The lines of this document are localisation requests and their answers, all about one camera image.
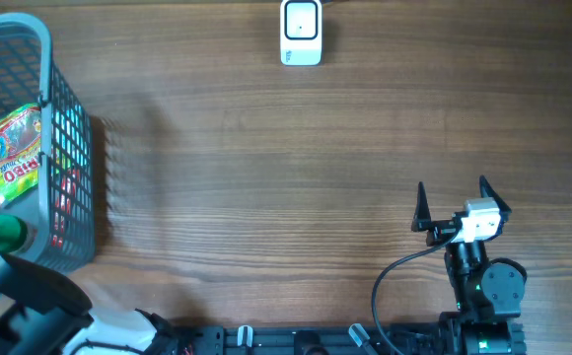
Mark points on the white barcode scanner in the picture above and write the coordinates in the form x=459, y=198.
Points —
x=301, y=32

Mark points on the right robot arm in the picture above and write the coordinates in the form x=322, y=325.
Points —
x=489, y=292

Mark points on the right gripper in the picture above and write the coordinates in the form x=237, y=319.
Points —
x=440, y=230

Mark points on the grey plastic shopping basket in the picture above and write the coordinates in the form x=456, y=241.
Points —
x=29, y=75

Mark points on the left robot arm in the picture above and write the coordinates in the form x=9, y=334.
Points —
x=42, y=311

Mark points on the green lid jar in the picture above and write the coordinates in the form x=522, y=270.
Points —
x=16, y=235

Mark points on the red candy bar wrapper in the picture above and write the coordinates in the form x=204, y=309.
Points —
x=67, y=187

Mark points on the green Haribo candy bag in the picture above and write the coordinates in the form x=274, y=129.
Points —
x=19, y=148

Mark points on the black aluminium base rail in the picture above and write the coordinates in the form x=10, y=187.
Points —
x=315, y=340

